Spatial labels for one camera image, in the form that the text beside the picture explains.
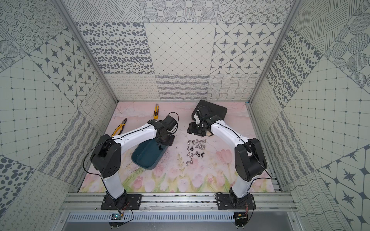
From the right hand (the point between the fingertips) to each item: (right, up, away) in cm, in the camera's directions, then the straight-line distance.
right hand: (191, 133), depth 88 cm
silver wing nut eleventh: (0, -15, +2) cm, 15 cm away
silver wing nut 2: (+1, -7, +8) cm, 10 cm away
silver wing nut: (-2, -7, +8) cm, 11 cm away
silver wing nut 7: (+8, -10, +5) cm, 14 cm away
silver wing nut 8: (-2, -14, +3) cm, 15 cm away
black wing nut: (-21, -11, +4) cm, 24 cm away
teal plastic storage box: (-26, -13, -3) cm, 29 cm away
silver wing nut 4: (+6, -7, +9) cm, 13 cm away
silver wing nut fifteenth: (-3, -19, 0) cm, 19 cm away
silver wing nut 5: (+9, -7, +9) cm, 15 cm away
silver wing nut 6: (+4, -10, +7) cm, 13 cm away
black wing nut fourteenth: (+7, -14, +3) cm, 16 cm away
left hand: (-14, -5, +1) cm, 14 cm away
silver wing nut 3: (+4, -7, +10) cm, 13 cm away
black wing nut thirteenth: (+4, -15, +2) cm, 16 cm away
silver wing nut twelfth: (+3, -14, +3) cm, 14 cm away
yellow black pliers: (-53, +1, +14) cm, 54 cm away
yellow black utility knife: (-28, +12, +22) cm, 38 cm away
